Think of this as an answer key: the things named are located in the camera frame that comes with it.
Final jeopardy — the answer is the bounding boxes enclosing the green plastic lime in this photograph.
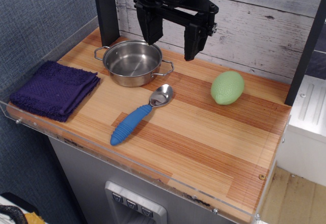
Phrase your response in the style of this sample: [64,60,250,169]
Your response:
[211,71,245,105]

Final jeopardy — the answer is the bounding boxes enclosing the black vertical post left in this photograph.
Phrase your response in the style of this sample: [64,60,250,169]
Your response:
[95,0,120,46]

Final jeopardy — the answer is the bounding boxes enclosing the grey cabinet with dispenser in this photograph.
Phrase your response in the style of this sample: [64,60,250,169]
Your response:
[50,138,232,223]

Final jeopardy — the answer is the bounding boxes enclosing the violet folded cloth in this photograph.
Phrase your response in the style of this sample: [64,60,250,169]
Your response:
[10,61,100,122]

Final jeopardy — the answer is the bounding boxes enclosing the stainless steel pot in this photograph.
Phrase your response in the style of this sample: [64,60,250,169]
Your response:
[94,40,174,88]

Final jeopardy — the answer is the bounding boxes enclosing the black vertical post right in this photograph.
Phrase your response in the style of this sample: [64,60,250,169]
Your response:
[284,0,325,106]

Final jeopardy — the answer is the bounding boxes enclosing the yellow object bottom left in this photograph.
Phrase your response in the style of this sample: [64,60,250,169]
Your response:
[24,212,46,224]

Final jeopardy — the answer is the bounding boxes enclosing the blue handled metal spoon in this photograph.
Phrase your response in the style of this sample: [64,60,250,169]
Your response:
[110,84,173,146]

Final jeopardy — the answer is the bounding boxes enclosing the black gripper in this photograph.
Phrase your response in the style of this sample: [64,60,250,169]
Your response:
[134,0,219,61]

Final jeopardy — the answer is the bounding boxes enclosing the white appliance at right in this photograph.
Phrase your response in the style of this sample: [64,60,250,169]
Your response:
[276,75,325,186]

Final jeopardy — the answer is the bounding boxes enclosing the black cable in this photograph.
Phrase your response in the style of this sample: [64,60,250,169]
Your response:
[0,205,28,224]

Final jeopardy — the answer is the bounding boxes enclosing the clear acrylic table guard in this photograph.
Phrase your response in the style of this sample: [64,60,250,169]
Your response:
[7,24,290,223]

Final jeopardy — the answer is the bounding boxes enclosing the black vertical post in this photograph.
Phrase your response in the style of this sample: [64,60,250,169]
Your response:
[284,0,325,106]
[95,0,120,46]

